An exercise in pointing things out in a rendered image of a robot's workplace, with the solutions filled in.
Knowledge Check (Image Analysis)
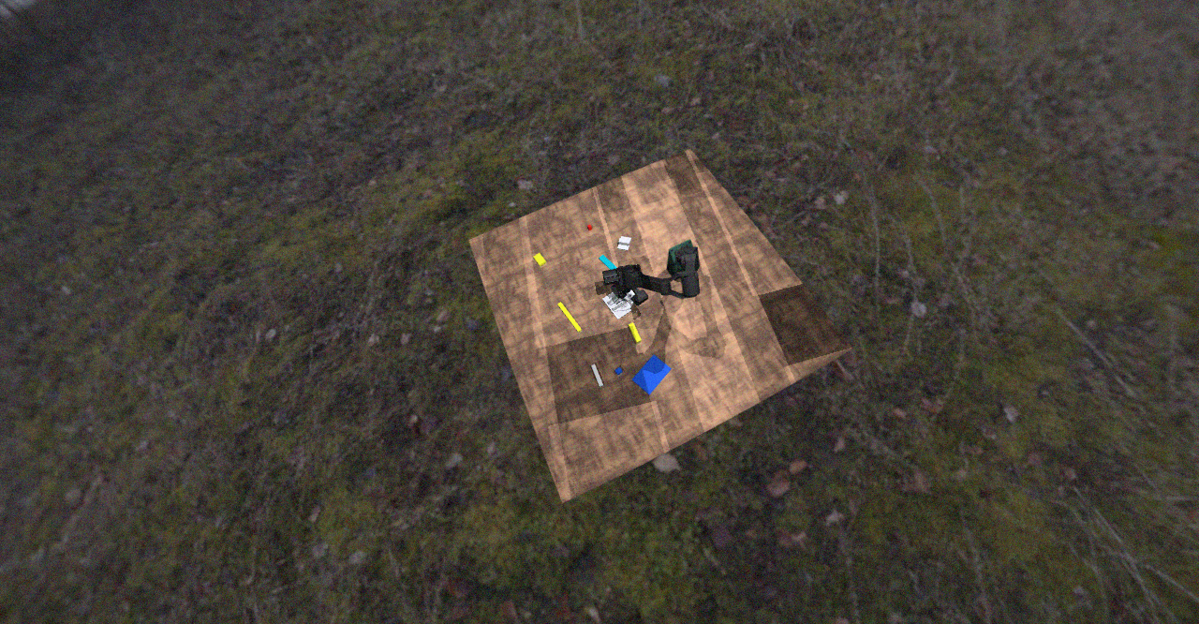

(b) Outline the blue flat plate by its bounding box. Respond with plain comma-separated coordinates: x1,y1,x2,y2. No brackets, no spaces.
632,354,671,394

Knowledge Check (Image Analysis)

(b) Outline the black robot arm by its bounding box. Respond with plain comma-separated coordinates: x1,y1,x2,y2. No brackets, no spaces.
602,245,700,299

